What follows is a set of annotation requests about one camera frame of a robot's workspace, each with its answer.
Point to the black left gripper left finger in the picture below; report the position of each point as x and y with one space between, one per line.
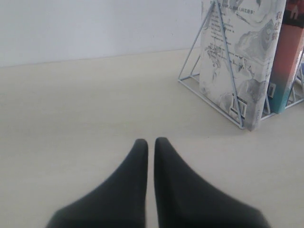
119 202

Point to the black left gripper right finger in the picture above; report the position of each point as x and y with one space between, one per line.
186 200

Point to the grey marbled white book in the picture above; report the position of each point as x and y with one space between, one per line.
238 45

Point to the red teal spine book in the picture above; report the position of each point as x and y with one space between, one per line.
287 57

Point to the white wire book rack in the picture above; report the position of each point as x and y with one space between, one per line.
249 54

